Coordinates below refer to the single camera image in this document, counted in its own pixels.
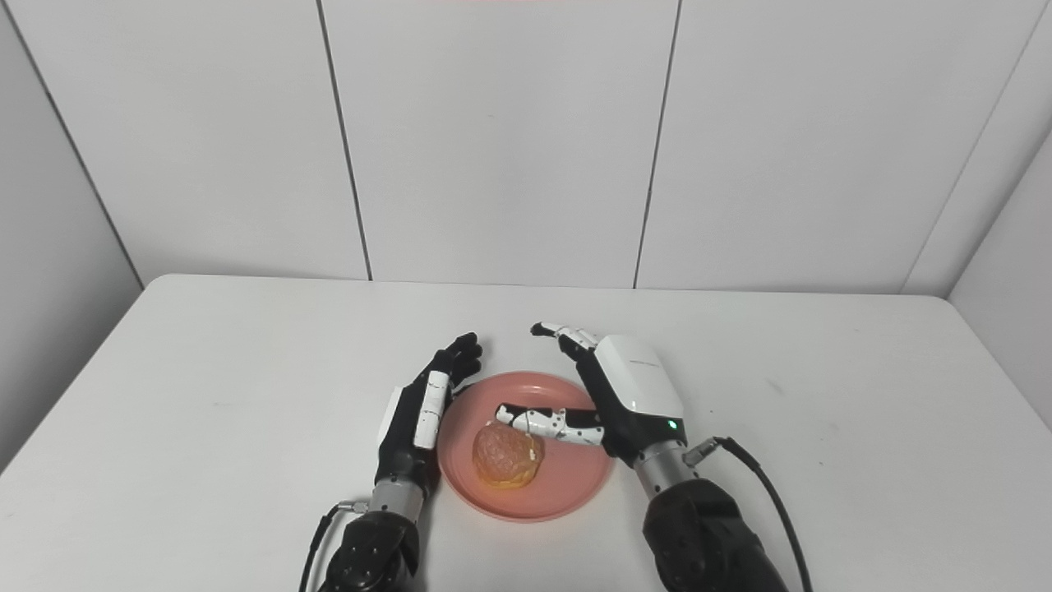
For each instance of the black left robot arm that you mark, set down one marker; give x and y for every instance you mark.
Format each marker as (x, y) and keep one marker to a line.
(374, 551)

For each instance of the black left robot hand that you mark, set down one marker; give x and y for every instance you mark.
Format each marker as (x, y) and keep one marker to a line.
(403, 452)

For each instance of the glazed cream puff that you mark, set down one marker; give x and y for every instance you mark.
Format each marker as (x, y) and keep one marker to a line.
(505, 456)

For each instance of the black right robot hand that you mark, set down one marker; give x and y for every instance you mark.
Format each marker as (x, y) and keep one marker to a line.
(633, 386)

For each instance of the pink round plate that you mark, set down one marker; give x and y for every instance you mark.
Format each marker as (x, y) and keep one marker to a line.
(571, 477)

